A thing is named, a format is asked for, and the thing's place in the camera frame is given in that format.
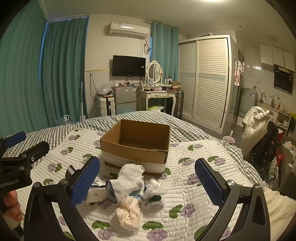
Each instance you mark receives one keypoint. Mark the dark round disc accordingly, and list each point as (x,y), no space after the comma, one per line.
(111,191)

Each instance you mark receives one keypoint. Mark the person's left hand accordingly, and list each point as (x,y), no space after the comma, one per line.
(11,201)

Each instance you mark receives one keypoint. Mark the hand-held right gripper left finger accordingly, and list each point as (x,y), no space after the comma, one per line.
(85,183)

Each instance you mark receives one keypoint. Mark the small teal packet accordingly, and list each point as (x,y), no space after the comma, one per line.
(136,194)

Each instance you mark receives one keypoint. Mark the white mop pole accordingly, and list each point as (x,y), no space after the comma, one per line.
(82,97)

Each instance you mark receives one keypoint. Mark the red plastic bag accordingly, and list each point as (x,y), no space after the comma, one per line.
(281,160)

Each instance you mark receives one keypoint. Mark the grey washing machine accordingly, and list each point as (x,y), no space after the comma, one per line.
(247,102)

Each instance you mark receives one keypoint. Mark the white folded cloth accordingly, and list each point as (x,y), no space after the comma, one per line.
(96,195)

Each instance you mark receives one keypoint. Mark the white floral quilt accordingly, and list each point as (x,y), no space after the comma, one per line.
(185,185)

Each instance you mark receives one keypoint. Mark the silver suitcase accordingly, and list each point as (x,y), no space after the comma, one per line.
(178,104)

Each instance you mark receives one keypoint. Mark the white sock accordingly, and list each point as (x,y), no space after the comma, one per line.
(129,178)

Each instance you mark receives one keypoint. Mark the small black box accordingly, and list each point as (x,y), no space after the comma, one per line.
(70,172)

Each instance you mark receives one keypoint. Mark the white jacket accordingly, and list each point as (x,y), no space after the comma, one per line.
(255,125)

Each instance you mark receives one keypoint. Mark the black wall television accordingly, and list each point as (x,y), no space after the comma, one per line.
(129,65)

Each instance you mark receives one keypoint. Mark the white fluffy blanket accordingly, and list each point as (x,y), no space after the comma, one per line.
(281,208)

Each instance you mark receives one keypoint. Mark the white oval vanity mirror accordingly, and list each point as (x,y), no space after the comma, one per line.
(154,71)

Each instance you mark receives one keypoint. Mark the large green curtain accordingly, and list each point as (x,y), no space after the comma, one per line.
(46,76)

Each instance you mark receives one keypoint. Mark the black range hood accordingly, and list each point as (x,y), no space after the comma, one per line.
(284,80)

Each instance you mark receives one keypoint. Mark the white suitcase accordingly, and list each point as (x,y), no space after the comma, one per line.
(105,106)

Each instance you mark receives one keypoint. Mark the dark floral garment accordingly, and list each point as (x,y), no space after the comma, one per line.
(266,148)

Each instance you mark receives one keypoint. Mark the narrow teal curtain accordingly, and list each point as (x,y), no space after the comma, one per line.
(164,48)

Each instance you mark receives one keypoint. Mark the pink hanging clothes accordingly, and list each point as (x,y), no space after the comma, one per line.
(238,71)

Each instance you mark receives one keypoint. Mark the brown cardboard box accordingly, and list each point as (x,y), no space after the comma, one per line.
(135,155)

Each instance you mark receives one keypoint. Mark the yellow green bag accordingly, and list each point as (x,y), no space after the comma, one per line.
(155,108)

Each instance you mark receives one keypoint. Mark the white louvred wardrobe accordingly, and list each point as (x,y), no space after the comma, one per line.
(208,81)

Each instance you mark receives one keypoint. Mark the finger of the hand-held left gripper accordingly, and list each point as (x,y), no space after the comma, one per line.
(15,138)
(34,151)

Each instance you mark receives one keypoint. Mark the white cloth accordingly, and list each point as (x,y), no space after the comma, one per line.
(153,190)
(96,195)

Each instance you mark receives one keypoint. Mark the pink cup with straw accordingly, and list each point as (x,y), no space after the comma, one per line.
(229,139)

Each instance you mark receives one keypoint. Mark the white open shelf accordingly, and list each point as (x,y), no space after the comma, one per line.
(284,122)

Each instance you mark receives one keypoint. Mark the white blue packet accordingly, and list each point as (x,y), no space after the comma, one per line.
(99,182)

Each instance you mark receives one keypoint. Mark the white vanity table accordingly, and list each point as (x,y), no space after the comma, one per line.
(155,94)

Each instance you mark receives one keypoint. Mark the clear plastic bag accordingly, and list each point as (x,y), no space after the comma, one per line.
(106,89)

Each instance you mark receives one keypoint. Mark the white air conditioner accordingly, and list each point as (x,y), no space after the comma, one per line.
(128,29)

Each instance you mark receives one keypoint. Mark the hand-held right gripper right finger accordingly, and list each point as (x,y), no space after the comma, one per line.
(209,182)

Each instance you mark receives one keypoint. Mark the cream peach sock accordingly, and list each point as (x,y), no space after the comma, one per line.
(128,213)

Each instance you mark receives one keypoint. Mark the white wall cabinets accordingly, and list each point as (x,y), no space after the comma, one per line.
(277,55)

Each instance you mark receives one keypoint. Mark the silver mini fridge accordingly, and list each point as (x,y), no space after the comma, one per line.
(125,99)

